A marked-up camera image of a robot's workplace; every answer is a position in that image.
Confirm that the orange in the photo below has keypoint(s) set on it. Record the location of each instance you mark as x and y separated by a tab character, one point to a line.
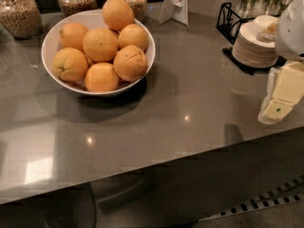
72	35
70	64
117	14
130	63
133	35
100	44
101	77

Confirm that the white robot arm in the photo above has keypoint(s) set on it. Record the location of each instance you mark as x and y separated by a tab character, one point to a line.
285	87

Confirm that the white ceramic bowl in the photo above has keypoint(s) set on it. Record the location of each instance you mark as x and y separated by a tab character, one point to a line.
91	19

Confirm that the stack of white plates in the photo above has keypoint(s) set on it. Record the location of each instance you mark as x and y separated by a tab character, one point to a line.
250	51

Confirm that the glass cups group left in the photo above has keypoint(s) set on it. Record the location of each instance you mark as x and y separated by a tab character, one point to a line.
248	8

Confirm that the left glass cereal jar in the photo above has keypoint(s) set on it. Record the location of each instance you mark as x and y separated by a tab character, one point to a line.
21	18

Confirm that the black wire rack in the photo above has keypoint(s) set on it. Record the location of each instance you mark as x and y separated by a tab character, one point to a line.
228	24

